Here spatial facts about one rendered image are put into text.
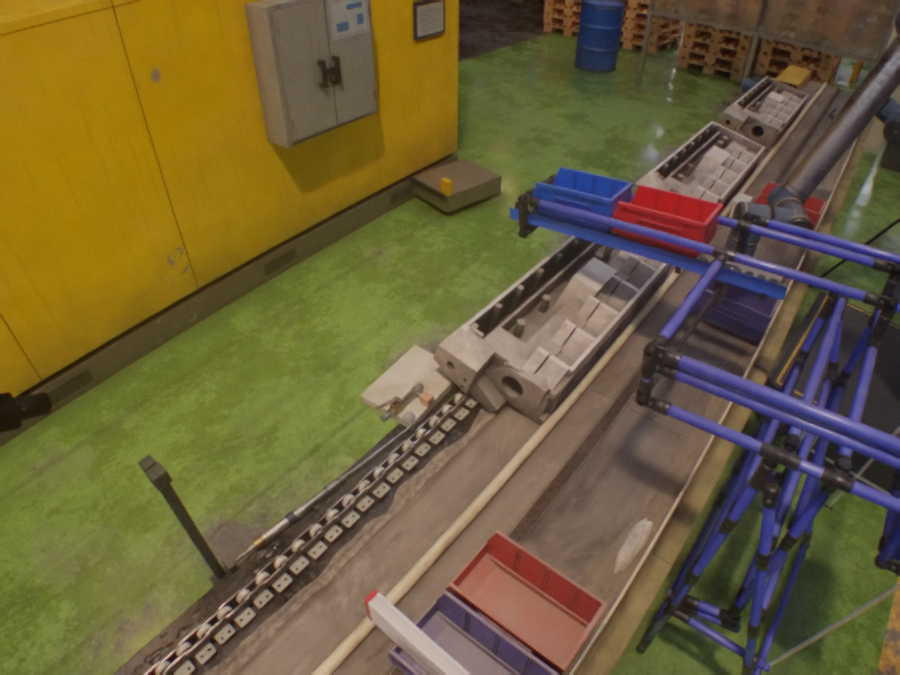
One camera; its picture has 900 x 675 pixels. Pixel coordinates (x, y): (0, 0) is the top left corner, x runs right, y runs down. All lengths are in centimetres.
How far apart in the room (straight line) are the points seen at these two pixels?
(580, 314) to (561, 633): 106
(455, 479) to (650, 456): 62
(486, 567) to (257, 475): 149
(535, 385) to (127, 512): 196
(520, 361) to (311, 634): 98
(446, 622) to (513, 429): 66
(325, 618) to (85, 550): 157
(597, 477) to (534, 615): 48
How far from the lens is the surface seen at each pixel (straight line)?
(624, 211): 188
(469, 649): 151
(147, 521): 284
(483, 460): 178
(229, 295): 377
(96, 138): 310
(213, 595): 165
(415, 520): 166
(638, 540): 167
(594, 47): 833
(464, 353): 179
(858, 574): 295
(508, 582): 158
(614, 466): 183
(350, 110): 367
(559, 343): 191
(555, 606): 156
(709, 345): 235
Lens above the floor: 218
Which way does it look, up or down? 42 degrees down
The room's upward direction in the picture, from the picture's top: straight up
